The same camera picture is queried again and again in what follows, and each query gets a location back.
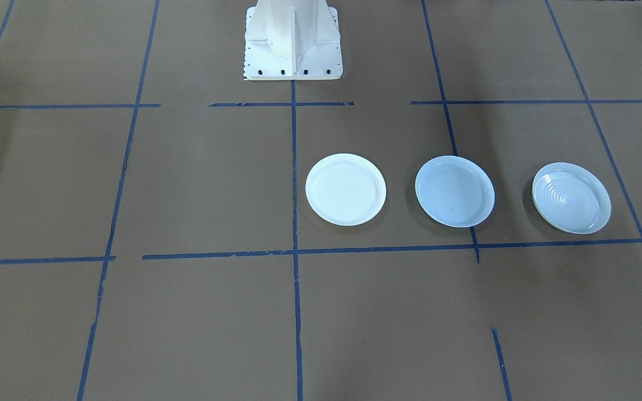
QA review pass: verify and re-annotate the white plastic plate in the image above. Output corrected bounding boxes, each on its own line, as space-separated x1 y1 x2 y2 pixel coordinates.
305 153 387 227

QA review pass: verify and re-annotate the glossy ridged pale plate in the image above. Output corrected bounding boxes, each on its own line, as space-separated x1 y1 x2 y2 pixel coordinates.
532 162 612 234

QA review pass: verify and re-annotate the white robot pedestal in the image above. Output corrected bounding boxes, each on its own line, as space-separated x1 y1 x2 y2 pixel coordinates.
243 0 344 81

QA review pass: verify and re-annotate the light blue plate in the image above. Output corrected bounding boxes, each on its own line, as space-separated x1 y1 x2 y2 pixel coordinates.
415 155 496 228

